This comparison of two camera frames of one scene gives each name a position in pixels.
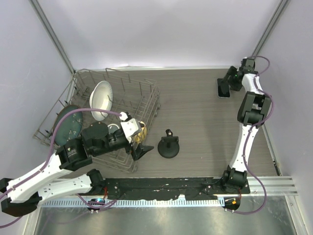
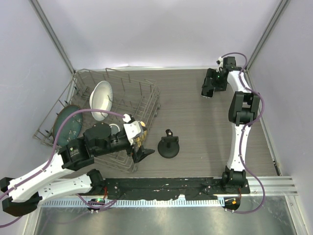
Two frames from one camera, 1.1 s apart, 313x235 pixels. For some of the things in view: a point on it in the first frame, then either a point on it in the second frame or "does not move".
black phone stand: x=168 y=147 does not move
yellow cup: x=140 y=137 does not move
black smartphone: x=223 y=88 → x=207 y=92
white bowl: x=101 y=97 does not move
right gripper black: x=234 y=86 → x=211 y=73
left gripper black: x=140 y=150 does not move
